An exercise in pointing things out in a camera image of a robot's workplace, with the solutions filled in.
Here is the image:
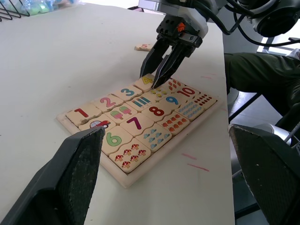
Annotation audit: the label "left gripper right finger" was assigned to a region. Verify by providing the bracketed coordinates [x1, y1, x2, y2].
[228, 123, 300, 225]

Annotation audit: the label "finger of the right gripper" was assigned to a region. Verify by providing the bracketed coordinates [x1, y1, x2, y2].
[140, 38, 174, 78]
[153, 44, 192, 88]

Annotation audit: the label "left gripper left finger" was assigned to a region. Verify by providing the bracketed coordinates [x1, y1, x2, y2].
[0, 126, 105, 225]

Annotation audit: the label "wooden tile number 4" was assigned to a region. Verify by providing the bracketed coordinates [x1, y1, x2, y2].
[133, 73, 157, 92]

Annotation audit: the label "wooden tile number 3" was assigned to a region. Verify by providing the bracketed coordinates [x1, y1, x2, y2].
[112, 85, 143, 103]

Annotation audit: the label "wooden tile number 5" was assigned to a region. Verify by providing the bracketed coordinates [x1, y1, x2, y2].
[134, 43, 152, 52]

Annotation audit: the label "wooden tile number 10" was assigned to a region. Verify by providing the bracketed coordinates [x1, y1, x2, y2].
[174, 85, 200, 100]

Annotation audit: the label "wooden tile number 9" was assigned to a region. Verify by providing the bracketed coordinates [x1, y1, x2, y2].
[158, 94, 188, 111]

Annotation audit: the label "wooden tile number 8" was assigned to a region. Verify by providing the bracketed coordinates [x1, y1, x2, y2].
[141, 104, 173, 122]

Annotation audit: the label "wooden tile number 2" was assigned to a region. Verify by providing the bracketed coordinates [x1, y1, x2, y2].
[90, 94, 124, 114]

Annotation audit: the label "wooden tile number 7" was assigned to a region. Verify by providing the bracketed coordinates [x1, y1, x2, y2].
[119, 113, 155, 138]

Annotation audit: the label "wooden puzzle board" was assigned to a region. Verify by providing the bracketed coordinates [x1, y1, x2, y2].
[56, 72, 222, 189]

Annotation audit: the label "wooden tile number 6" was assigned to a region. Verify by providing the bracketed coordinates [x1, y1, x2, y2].
[101, 126, 134, 157]

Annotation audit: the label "wooden tile number 1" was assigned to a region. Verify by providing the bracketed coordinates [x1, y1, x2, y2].
[66, 103, 103, 125]

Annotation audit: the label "wooden tile orange carrots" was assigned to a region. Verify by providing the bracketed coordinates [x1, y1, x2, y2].
[161, 78, 186, 92]

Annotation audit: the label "wooden tile yellow shapes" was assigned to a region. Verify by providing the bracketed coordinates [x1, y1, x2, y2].
[143, 86, 171, 101]

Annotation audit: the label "silver rounded shell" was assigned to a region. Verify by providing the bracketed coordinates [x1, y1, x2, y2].
[253, 123, 293, 142]

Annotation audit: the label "wooden tile blue pencils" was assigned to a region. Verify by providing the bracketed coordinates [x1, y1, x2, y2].
[125, 95, 157, 111]

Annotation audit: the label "wooden tile red dots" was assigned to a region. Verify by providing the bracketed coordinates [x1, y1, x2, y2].
[187, 92, 218, 111]

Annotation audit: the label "wooden tile blue rows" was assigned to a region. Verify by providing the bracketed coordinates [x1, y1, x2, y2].
[174, 101, 204, 121]

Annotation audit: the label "wooden tile orange leaves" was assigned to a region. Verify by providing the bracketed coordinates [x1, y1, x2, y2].
[157, 111, 190, 136]

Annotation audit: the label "wooden tile ice creams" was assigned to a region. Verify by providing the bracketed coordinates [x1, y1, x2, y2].
[104, 103, 138, 125]

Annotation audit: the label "wooden tile red car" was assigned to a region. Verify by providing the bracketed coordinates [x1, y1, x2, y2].
[78, 114, 117, 132]

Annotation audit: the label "wooden tile blue clouds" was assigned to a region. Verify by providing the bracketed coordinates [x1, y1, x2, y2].
[135, 123, 173, 153]

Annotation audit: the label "wooden tile red mushrooms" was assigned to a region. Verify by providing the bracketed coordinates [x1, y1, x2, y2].
[109, 138, 152, 174]

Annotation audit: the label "dark green trouser leg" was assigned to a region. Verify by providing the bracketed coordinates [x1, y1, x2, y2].
[224, 52, 300, 124]

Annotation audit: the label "clear bag of colourful pieces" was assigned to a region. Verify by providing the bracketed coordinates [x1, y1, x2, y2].
[20, 0, 82, 14]

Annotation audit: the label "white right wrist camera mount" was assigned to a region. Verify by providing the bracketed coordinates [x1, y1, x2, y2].
[138, 0, 209, 39]

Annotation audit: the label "black wire file rack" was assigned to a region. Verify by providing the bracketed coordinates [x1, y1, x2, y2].
[0, 0, 30, 22]

